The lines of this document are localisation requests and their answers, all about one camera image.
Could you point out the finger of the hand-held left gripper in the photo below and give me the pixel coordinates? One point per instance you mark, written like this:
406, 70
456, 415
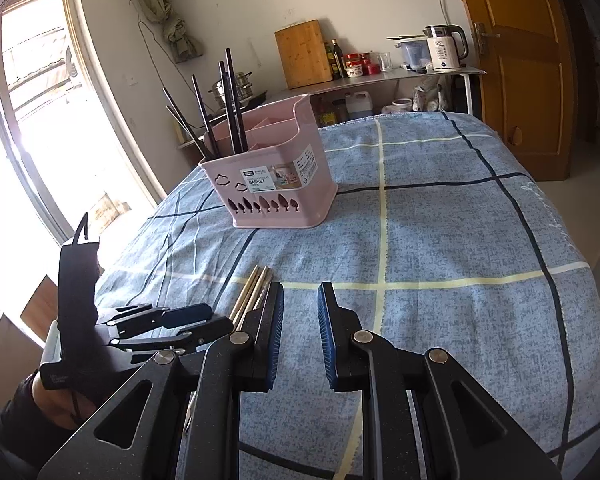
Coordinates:
185, 312
200, 337

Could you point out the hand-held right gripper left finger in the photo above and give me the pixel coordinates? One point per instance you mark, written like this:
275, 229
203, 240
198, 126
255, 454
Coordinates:
279, 335

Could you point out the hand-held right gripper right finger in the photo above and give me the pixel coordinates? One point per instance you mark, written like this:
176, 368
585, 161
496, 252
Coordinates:
325, 335

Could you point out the pink plastic utensil basket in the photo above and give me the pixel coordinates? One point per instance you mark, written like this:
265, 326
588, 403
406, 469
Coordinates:
280, 210

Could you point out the black chopstick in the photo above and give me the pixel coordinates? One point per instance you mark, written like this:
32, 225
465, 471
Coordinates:
227, 105
182, 120
184, 130
202, 110
235, 100

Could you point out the person's left forearm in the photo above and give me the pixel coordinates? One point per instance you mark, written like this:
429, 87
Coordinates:
10, 440

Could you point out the brown cardboard box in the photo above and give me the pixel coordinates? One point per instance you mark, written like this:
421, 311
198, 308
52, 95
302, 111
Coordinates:
40, 307

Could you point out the outdoor fan unit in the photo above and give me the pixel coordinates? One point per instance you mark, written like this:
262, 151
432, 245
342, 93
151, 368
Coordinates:
71, 66

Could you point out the white plastic jug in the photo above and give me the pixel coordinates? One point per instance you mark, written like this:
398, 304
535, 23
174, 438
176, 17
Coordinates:
360, 107

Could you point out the stainless steel steamer pot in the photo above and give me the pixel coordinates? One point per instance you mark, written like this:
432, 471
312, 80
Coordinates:
245, 87

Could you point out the white mug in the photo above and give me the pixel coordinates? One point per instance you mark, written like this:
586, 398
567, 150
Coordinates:
399, 106

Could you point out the crumpled plastic bag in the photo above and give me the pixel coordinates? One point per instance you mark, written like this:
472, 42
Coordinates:
430, 99

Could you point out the metal side table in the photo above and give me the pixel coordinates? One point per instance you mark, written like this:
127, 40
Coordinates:
380, 80

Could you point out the hanging grey cloth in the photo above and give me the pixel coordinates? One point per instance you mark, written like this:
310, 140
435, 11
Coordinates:
180, 40

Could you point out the red lid white jar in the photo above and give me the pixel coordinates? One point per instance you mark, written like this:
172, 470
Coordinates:
353, 67

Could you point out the yellow oil bottle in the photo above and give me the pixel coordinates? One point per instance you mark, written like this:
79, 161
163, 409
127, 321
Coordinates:
328, 62

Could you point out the dark oil bottle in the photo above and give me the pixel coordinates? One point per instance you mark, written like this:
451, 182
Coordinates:
337, 60

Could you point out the clear glass cup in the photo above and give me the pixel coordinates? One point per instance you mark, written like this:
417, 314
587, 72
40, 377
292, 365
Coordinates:
385, 62

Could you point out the bamboo cutting board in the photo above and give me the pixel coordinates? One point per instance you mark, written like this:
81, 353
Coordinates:
304, 55

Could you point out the water filter pitcher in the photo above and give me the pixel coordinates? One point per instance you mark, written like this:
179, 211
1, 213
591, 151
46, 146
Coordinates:
413, 55

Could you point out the white electric kettle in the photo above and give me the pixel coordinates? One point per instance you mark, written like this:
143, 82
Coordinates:
442, 50

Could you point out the wooden door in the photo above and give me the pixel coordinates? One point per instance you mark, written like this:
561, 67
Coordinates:
520, 85

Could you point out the white window frame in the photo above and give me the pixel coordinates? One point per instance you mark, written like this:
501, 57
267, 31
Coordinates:
87, 60

